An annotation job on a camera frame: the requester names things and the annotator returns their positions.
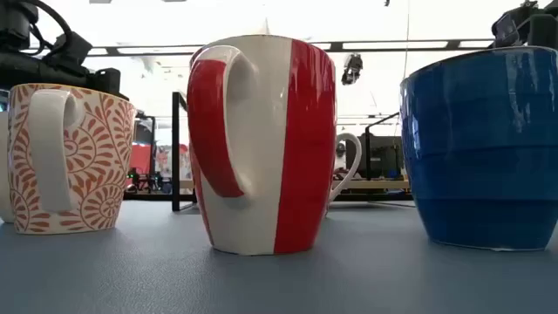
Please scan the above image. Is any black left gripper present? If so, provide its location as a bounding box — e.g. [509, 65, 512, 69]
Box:
[0, 52, 130, 101]

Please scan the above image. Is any orange leaf pattern mug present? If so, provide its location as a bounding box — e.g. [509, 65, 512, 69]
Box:
[7, 82, 138, 236]

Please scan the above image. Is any blue ribbed mug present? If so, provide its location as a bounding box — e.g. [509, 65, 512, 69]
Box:
[399, 46, 558, 253]

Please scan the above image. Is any red white striped mug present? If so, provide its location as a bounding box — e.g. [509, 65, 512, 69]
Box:
[186, 34, 338, 256]

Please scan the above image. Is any white textured mug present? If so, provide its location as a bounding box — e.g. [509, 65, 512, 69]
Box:
[329, 132, 364, 204]

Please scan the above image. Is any red panel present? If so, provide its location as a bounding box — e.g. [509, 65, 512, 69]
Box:
[129, 143, 153, 175]

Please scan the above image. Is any colourful printed banner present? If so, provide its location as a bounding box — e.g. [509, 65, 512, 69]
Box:
[155, 143, 193, 182]

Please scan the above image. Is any black equipment green light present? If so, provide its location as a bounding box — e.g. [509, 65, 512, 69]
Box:
[125, 172, 174, 195]

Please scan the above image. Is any black hanging ceiling device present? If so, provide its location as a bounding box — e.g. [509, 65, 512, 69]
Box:
[340, 52, 364, 86]

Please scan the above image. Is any black equipment box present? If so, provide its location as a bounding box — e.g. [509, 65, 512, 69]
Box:
[346, 134, 405, 180]

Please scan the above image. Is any grey blue table mat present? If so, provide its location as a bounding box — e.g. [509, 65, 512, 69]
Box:
[0, 200, 558, 314]

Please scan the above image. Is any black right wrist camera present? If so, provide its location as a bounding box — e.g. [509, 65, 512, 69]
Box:
[491, 11, 522, 44]

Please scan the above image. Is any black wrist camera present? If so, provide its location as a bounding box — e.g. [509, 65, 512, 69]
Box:
[491, 11, 522, 44]
[43, 31, 94, 67]

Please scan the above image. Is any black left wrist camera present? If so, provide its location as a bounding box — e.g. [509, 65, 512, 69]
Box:
[43, 31, 94, 67]

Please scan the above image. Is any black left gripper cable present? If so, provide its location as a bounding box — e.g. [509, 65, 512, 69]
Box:
[24, 0, 75, 58]

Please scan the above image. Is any black metal rack frame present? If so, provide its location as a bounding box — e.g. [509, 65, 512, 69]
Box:
[133, 111, 157, 193]

